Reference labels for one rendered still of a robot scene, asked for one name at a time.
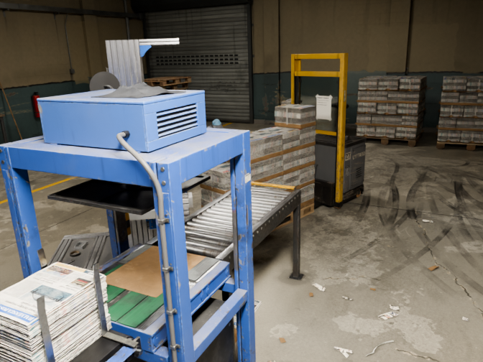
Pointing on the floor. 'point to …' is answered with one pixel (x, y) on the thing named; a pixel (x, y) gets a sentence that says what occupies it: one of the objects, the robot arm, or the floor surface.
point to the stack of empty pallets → (169, 82)
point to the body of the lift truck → (351, 152)
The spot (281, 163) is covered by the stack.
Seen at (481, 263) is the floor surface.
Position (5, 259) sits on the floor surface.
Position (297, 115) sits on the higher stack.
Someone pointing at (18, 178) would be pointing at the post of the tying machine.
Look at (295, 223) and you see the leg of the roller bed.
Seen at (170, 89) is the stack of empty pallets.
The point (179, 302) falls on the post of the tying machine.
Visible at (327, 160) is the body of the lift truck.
